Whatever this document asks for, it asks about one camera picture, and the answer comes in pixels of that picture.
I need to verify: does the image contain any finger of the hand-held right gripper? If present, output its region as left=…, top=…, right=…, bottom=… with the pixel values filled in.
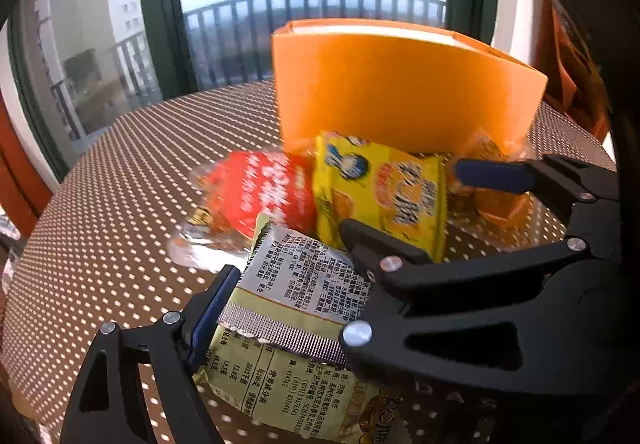
left=339, top=219, right=596, bottom=377
left=454, top=153, right=621, bottom=245

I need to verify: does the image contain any orange cardboard box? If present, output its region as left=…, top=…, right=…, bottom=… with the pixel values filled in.
left=271, top=18, right=549, bottom=156

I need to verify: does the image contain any dark balcony railing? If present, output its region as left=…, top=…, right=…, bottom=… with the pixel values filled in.
left=50, top=0, right=447, bottom=140

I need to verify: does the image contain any red snack packet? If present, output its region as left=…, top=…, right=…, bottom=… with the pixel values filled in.
left=169, top=148, right=320, bottom=271

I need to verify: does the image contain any rust orange curtain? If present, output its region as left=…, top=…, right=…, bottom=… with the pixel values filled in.
left=0, top=94, right=53, bottom=230
left=532, top=0, right=613, bottom=137

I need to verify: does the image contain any yellow cartoon snack packet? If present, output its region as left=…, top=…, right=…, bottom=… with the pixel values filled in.
left=311, top=131, right=447, bottom=264

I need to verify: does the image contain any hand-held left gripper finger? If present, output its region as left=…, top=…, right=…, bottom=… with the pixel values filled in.
left=60, top=264, right=242, bottom=444

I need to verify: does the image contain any dark green window frame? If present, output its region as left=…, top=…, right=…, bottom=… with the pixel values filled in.
left=7, top=0, right=501, bottom=175

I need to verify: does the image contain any orange clear pastry packet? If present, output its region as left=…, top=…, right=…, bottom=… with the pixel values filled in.
left=446, top=125, right=536, bottom=229

